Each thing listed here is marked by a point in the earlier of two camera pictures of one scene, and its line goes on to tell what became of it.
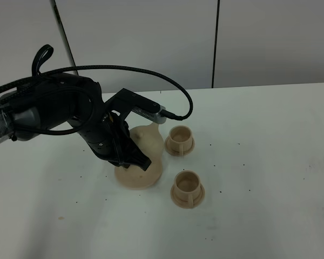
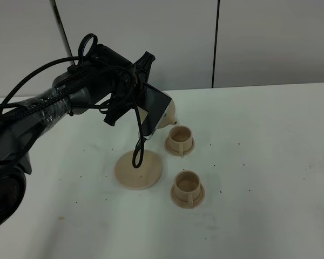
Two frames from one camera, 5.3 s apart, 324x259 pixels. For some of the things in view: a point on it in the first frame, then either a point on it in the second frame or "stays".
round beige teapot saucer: (136, 178) stays
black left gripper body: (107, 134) -> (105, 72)
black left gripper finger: (135, 156) -> (115, 113)
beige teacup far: (180, 142) stays
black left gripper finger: (119, 150) -> (143, 66)
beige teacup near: (187, 192) stays
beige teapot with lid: (150, 138) -> (168, 120)
